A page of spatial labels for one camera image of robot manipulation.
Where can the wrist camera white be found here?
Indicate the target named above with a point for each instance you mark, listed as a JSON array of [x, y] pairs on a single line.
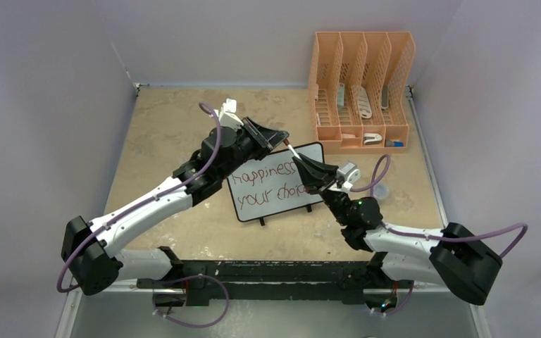
[[346, 176], [227, 114]]

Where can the peach plastic file organizer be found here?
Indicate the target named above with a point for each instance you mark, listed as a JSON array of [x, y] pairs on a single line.
[[356, 89]]

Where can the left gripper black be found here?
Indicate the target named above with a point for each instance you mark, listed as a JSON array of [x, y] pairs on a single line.
[[264, 144]]

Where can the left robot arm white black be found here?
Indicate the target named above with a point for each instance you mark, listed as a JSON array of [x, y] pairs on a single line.
[[91, 249]]

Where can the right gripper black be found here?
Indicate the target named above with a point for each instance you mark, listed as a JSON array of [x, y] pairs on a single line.
[[313, 179]]

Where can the aluminium frame rail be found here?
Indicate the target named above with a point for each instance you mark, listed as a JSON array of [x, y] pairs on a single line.
[[124, 310]]

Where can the white perforated tool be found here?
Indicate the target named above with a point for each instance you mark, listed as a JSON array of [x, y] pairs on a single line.
[[364, 105]]

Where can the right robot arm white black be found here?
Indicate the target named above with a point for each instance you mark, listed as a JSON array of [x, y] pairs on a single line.
[[452, 257]]

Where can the dark grey flat tool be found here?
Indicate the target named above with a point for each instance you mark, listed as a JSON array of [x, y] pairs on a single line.
[[384, 102]]

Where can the grey eraser in organizer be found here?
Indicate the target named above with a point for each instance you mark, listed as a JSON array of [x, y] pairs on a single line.
[[340, 98]]

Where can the small clear plastic jar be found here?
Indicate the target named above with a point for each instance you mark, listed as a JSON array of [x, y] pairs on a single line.
[[380, 191]]

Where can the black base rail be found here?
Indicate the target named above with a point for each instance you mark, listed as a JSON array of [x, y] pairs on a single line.
[[349, 282]]

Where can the small black-framed whiteboard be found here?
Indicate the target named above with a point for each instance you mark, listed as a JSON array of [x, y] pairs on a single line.
[[271, 186]]

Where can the white marker rainbow stripe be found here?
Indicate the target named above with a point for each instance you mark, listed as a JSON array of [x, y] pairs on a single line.
[[293, 151]]

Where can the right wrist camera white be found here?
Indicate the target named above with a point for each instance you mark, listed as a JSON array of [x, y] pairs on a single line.
[[346, 176]]

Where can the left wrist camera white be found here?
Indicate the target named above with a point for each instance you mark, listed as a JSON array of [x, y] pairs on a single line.
[[227, 114]]

